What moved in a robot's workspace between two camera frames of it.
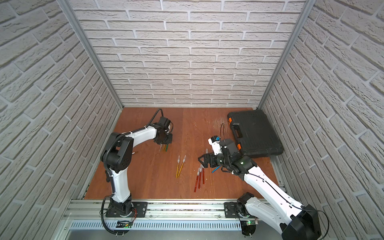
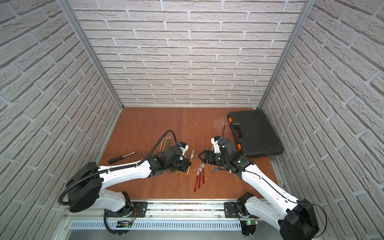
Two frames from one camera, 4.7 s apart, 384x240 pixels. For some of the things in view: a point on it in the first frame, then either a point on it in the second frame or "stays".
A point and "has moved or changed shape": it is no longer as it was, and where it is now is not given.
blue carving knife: x=216 y=168 stays
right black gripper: x=211 y=156 stays
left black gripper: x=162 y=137 -> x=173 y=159
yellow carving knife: x=178 y=161 has moved or changed shape
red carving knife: x=199 y=181 stays
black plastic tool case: x=255 y=135 stays
